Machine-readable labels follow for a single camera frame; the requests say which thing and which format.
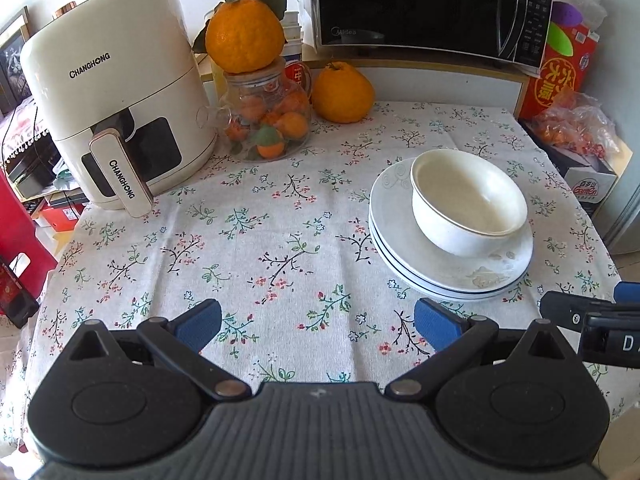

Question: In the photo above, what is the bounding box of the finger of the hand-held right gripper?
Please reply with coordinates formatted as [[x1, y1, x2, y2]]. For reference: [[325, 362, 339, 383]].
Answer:
[[540, 289, 640, 332], [614, 281, 640, 306]]

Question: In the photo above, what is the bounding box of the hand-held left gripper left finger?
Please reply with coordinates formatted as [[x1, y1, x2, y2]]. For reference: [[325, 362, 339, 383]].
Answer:
[[67, 298, 252, 402]]

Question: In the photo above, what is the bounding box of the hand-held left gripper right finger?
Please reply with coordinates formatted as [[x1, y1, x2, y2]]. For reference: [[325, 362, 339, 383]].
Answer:
[[385, 297, 571, 402]]

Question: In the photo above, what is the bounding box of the blue patterned plate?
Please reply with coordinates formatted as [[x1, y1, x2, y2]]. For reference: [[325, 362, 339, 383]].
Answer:
[[372, 232, 523, 303], [369, 220, 532, 297]]

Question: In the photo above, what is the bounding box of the white swirl-embossed plate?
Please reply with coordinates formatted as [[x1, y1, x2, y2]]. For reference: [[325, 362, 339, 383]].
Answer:
[[368, 157, 535, 291]]

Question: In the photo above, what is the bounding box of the large cream bowl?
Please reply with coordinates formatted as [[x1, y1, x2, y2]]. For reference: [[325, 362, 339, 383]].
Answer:
[[411, 149, 528, 241]]

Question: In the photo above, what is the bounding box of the grey appliance side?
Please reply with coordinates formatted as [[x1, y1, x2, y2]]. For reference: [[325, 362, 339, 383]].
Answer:
[[594, 110, 640, 257]]

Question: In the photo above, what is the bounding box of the floral tablecloth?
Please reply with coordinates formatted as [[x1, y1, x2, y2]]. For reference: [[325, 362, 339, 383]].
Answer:
[[0, 100, 621, 480]]

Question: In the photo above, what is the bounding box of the white carton with red logo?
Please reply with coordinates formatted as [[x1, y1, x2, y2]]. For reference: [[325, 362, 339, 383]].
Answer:
[[555, 152, 622, 219]]

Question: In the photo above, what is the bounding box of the small red box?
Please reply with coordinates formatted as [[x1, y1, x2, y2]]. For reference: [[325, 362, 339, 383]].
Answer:
[[36, 200, 85, 234]]

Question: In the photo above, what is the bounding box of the plastic bag of oranges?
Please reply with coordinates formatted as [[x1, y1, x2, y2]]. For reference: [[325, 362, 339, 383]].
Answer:
[[532, 92, 626, 161]]

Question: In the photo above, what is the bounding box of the dark rectangular box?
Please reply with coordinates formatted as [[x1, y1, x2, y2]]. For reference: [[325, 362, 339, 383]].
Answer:
[[0, 255, 41, 329]]

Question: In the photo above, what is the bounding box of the red cabinet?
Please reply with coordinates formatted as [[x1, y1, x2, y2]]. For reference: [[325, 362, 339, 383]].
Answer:
[[0, 170, 59, 286]]

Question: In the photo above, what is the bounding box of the pile of small oranges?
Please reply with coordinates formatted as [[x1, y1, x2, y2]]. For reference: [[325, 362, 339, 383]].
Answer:
[[225, 92, 308, 159]]

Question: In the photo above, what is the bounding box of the red cardboard box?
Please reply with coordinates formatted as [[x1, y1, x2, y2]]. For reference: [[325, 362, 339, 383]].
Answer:
[[517, 22, 601, 121]]

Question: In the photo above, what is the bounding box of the black device box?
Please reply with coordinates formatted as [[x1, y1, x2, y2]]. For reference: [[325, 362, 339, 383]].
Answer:
[[5, 140, 62, 199]]

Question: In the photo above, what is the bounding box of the white wood-trimmed stand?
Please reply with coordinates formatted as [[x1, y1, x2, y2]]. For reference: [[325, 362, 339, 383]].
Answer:
[[195, 52, 531, 117]]

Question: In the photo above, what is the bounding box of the yellow container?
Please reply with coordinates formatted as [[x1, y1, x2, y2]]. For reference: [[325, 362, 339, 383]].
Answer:
[[210, 57, 231, 98]]

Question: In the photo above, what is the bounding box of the glass teapot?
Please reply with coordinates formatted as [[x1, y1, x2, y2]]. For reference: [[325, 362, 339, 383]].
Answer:
[[196, 57, 313, 162]]

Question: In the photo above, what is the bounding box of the orange with short stem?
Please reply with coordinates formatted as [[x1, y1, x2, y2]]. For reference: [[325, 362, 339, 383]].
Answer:
[[312, 61, 375, 123]]

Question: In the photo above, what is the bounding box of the cream air fryer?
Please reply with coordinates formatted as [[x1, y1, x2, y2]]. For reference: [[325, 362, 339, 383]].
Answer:
[[20, 0, 217, 218]]

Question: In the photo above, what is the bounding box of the lace-trimmed cloth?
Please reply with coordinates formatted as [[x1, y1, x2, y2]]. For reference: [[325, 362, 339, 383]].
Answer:
[[0, 100, 53, 161]]

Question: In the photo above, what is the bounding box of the red label jar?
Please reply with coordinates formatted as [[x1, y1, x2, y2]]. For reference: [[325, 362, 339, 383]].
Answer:
[[284, 57, 315, 104]]

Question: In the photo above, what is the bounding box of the green and purple toy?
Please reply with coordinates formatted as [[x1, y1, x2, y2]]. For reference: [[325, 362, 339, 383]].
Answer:
[[547, 2, 587, 59]]

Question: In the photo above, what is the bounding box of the large orange with leaves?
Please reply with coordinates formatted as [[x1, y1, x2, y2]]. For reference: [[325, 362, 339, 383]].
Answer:
[[192, 0, 292, 73]]

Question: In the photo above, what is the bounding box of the clear plastic bag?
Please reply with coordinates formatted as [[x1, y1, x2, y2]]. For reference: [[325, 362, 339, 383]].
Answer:
[[555, 0, 609, 27]]

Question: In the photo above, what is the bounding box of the framed cat picture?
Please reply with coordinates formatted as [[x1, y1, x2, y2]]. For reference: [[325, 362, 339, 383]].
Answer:
[[0, 7, 34, 117]]

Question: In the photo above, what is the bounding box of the black microwave oven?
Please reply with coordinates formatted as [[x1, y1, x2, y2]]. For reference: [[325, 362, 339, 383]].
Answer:
[[307, 0, 556, 68]]

